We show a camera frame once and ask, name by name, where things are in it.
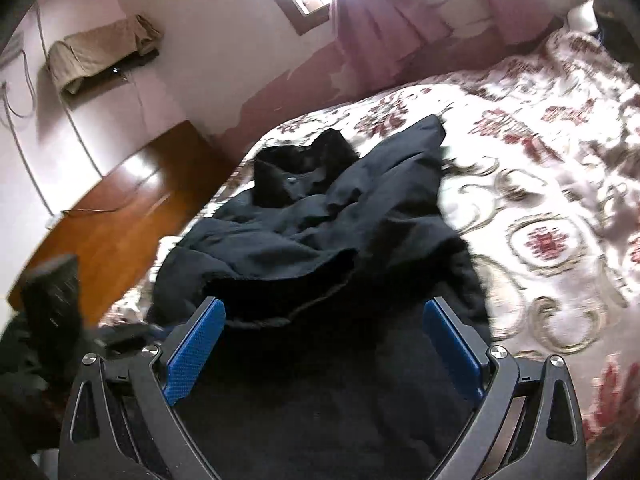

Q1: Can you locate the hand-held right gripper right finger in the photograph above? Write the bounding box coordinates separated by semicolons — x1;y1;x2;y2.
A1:
422;296;588;480

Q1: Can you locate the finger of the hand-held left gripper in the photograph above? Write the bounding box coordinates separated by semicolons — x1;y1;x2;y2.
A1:
96;323;167;350

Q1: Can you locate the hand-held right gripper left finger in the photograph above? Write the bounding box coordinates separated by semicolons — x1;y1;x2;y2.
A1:
57;296;226;480

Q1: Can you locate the black jacket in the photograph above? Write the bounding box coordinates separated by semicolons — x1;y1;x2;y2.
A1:
147;114;493;480

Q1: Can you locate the wooden headboard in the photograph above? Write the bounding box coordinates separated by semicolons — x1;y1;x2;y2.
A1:
7;120;236;326

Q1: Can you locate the person's dark clothing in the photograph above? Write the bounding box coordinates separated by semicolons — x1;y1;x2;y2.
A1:
0;310;76;461

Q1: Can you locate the floral bedspread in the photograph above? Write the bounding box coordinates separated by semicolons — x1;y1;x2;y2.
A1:
97;25;640;461

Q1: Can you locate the khaki cloth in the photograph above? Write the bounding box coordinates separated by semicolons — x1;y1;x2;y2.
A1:
47;14;163;95

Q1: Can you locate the pink knotted curtain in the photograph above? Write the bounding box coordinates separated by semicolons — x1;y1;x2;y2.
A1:
330;0;453;78
462;0;556;43

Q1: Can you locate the white pillow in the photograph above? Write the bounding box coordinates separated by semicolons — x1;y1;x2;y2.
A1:
564;1;599;37

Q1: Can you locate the thin black cable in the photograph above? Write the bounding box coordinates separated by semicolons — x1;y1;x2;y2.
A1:
61;202;128;217

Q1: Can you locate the white wall pipe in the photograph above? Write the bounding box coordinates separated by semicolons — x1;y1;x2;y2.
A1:
34;2;105;177
0;80;55;218

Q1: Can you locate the wooden wall shelf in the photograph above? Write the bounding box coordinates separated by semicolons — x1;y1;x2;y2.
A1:
62;49;161;111

